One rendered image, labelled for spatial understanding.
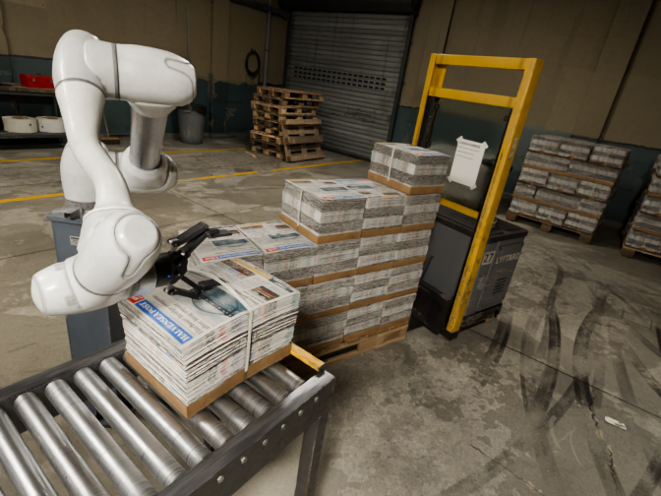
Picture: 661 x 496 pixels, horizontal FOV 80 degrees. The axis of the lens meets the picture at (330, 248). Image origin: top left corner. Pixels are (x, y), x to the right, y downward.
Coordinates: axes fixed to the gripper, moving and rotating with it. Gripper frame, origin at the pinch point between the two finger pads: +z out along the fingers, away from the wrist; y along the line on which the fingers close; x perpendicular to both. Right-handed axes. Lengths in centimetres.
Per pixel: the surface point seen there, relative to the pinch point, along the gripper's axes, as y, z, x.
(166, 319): 11.6, -16.9, 3.0
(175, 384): 26.8, -16.8, 8.5
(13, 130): 76, 142, -644
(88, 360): 35.5, -23.1, -22.3
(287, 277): 39, 75, -37
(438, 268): 52, 217, -10
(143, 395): 35.0, -19.3, -1.0
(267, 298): 8.9, 7.0, 11.5
